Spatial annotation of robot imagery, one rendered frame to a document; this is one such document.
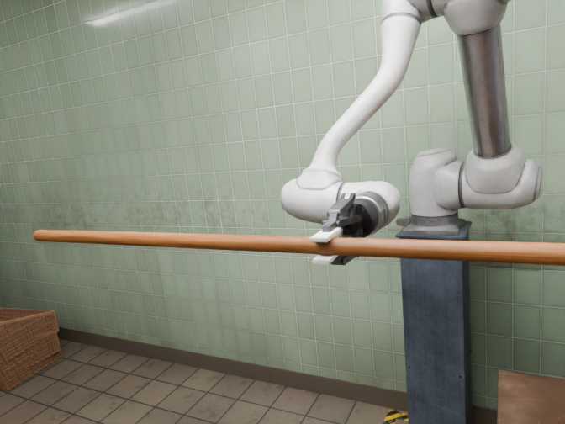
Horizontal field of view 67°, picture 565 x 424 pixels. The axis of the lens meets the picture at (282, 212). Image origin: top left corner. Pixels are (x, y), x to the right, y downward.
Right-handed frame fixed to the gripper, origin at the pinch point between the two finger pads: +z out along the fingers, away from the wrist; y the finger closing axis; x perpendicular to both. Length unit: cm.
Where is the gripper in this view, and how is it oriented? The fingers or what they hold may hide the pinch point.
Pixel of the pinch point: (326, 245)
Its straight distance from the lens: 72.9
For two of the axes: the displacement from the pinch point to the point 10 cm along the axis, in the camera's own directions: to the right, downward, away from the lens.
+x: -8.9, 0.0, 4.6
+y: 1.0, 9.7, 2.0
